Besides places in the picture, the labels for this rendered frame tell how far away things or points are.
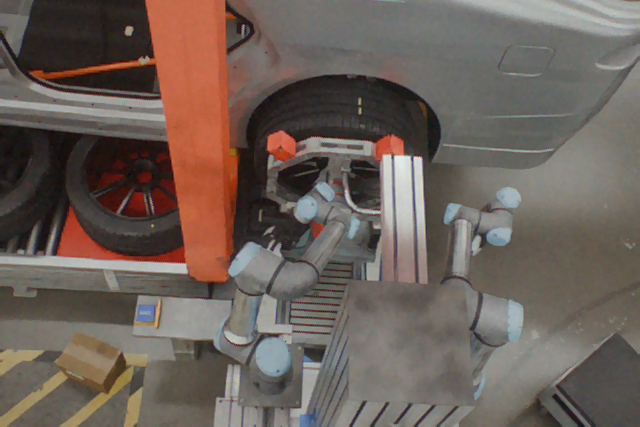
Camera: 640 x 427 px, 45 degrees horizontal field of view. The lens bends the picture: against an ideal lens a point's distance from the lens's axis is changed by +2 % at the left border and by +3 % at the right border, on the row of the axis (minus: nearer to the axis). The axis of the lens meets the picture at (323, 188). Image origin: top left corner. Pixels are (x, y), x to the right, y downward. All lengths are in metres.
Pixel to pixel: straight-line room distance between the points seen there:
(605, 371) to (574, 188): 1.16
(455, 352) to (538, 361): 2.32
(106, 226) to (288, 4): 1.36
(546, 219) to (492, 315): 2.00
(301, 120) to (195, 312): 0.95
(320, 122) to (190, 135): 0.74
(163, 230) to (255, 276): 1.17
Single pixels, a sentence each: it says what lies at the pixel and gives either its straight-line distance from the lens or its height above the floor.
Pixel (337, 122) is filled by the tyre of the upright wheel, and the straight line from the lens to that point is 2.81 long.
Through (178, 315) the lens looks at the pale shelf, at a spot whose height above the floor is 0.45.
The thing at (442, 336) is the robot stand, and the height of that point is 2.03.
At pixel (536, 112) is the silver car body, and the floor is 1.17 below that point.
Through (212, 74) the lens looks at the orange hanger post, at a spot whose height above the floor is 1.93.
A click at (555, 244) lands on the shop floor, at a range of 4.17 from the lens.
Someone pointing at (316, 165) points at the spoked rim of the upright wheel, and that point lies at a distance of 3.10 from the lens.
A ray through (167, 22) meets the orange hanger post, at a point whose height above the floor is 2.11.
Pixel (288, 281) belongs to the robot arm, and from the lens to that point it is 2.21.
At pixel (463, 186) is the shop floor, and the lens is 4.17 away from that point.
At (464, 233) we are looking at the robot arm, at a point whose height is 1.35.
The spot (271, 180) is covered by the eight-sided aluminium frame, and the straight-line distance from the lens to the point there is 3.02.
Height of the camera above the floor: 3.49
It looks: 60 degrees down
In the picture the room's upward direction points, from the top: 11 degrees clockwise
